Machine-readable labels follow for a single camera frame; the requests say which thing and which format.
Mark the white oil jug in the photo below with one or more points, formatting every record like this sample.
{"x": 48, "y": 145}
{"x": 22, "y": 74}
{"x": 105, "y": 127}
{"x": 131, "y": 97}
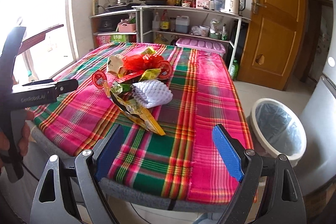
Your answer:
{"x": 182, "y": 24}

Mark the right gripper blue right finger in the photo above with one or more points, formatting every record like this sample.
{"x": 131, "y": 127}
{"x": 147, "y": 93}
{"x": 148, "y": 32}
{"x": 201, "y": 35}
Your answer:
{"x": 231, "y": 151}

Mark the red round lid wrapper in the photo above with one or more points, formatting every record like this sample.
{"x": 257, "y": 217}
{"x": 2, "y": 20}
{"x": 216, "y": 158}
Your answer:
{"x": 99, "y": 78}

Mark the white foam fruit net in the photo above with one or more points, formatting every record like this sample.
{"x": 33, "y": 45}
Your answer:
{"x": 151, "y": 93}

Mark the pink plastic basket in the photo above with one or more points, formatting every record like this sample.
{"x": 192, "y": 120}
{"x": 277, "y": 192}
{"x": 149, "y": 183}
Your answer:
{"x": 127, "y": 27}

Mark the pink utensil holder box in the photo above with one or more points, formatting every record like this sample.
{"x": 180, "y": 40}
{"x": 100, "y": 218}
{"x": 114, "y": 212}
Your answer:
{"x": 203, "y": 4}

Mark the white trash bin with liner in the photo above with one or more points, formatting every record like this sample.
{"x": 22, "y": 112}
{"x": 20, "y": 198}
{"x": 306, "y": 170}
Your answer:
{"x": 275, "y": 130}

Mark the wooden door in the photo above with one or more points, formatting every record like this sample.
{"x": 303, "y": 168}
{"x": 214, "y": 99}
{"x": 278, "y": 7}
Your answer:
{"x": 273, "y": 42}

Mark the yellow long snack wrapper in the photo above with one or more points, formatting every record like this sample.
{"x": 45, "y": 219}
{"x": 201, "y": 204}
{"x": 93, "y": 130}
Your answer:
{"x": 137, "y": 114}

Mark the green cardboard box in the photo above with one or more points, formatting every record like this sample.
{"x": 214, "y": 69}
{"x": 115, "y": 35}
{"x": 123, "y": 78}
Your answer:
{"x": 120, "y": 38}

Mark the yellow snack packet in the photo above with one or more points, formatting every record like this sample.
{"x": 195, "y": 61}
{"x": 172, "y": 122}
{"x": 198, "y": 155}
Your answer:
{"x": 150, "y": 74}

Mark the red plastic bag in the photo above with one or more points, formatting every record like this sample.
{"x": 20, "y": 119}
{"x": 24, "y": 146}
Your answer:
{"x": 141, "y": 62}

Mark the plaid pink green tablecloth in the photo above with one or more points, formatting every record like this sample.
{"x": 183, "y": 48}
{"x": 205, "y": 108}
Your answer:
{"x": 183, "y": 165}

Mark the grey refrigerator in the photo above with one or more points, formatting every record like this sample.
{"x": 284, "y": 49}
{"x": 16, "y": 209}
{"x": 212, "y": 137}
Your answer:
{"x": 316, "y": 168}

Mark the black frying pan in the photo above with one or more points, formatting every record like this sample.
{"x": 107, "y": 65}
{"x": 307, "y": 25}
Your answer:
{"x": 154, "y": 2}

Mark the soy sauce bottle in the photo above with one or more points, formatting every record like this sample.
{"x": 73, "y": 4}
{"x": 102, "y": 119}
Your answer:
{"x": 165, "y": 21}

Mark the green plastic bottle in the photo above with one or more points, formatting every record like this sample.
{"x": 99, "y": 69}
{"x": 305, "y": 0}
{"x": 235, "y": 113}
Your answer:
{"x": 233, "y": 71}

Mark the white electric kettle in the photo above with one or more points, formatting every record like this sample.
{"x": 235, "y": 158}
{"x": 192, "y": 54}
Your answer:
{"x": 234, "y": 6}

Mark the pink lid storage box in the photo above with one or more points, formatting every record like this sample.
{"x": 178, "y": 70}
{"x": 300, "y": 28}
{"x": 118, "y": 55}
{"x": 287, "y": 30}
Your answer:
{"x": 212, "y": 47}

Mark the person's left hand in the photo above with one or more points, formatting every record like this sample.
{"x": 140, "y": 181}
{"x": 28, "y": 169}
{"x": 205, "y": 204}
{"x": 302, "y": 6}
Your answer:
{"x": 24, "y": 141}

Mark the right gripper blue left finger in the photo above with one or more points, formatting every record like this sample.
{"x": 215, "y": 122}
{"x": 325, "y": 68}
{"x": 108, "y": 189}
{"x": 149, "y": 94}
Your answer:
{"x": 106, "y": 150}

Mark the red round cup lid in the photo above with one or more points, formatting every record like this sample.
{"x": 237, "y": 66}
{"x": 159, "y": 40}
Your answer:
{"x": 166, "y": 70}

